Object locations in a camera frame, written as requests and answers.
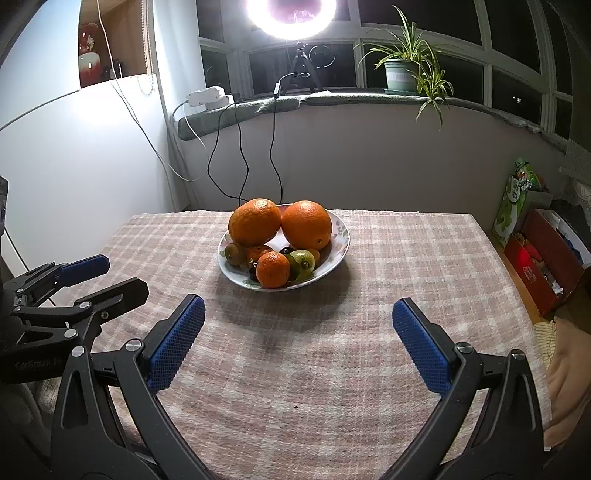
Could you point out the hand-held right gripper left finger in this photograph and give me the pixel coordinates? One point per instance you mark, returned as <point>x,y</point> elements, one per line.
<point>178,341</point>

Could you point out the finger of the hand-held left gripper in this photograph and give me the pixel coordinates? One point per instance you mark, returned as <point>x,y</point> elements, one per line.
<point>111,300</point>
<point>85,268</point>

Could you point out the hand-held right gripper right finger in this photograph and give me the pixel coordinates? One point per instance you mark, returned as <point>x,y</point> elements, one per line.
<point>420,346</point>

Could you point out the brown kiwi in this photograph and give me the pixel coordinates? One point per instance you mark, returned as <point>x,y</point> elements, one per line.
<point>234,254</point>

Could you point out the tangerine with green leaf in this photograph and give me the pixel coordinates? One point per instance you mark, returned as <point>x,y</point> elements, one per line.
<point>272,271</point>

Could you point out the white floral plate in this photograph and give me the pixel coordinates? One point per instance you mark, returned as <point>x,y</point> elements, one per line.
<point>339,240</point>

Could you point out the small kumquat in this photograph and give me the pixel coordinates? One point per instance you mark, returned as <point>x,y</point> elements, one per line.
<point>316,256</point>

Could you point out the large bumpy orange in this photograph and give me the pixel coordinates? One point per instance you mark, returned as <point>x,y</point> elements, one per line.
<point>255,221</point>

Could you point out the green-yellow apple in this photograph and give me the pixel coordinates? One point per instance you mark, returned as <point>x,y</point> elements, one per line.
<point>301,258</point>

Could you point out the smooth orange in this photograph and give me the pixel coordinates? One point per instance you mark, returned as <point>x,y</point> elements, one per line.
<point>307,225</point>

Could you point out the plaid tablecloth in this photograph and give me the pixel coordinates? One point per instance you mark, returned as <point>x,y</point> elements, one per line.
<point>300,369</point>

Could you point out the striped cloth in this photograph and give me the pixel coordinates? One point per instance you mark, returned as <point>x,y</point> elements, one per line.
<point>547,341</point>

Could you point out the red box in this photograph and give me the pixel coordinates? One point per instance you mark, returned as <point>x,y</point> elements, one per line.
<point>535,272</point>

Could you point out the beige cloth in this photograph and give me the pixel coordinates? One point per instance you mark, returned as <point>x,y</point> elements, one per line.
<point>570,383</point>

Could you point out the green bag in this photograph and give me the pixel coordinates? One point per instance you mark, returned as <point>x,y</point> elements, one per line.
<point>512,207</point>

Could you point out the white power strip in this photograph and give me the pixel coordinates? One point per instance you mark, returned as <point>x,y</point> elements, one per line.
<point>205,97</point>

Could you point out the red vase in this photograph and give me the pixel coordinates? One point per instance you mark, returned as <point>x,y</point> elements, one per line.
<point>88,55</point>

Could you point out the white lace cloth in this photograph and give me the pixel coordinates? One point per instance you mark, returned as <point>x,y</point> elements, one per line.
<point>579,180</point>

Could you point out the wooden cabinet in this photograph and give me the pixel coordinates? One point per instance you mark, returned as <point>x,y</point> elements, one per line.
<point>129,37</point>

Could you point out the potted spider plant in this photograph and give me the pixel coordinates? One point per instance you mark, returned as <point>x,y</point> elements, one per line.
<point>399,76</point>

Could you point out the black tripod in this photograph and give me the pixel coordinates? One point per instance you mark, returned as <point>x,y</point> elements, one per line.
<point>300,69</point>

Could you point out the white window frame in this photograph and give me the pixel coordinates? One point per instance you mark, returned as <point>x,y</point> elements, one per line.
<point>485,60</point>

